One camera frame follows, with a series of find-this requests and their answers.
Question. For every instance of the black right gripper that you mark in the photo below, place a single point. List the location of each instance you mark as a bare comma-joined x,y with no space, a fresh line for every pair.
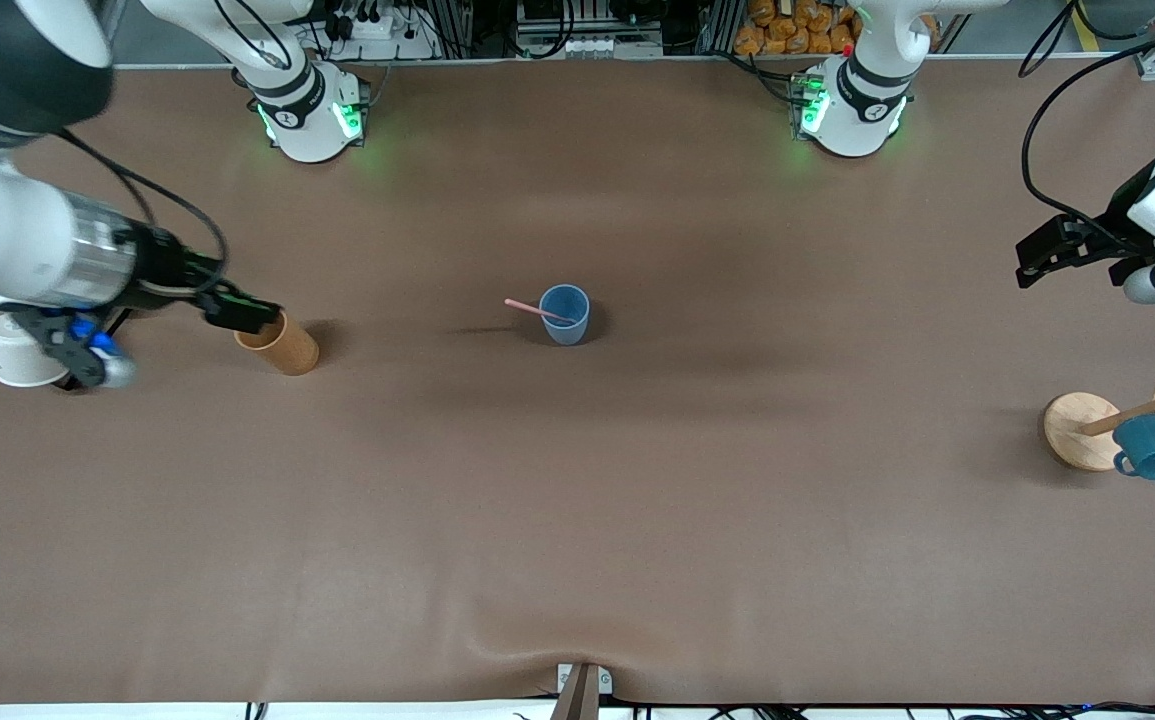
161,262

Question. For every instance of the wooden mug tree stand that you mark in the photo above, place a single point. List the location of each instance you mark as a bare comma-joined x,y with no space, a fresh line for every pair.
1077,430

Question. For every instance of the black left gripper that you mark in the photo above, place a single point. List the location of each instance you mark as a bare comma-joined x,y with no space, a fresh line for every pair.
1113,233

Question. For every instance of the brown cylindrical holder cup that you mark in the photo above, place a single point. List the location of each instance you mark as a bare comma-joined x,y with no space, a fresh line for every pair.
292,350

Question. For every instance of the white power strip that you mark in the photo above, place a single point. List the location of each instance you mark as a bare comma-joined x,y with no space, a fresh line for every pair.
387,35

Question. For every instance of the blue plastic cup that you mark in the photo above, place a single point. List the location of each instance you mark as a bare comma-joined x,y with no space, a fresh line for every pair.
567,325

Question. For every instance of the pink chopstick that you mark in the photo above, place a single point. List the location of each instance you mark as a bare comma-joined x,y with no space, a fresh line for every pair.
527,307

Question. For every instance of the orange snack bag pile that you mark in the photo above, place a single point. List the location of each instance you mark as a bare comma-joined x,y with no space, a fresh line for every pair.
797,30

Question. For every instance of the white ceramic cup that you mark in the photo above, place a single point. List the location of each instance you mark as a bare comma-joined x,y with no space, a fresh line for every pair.
15,355

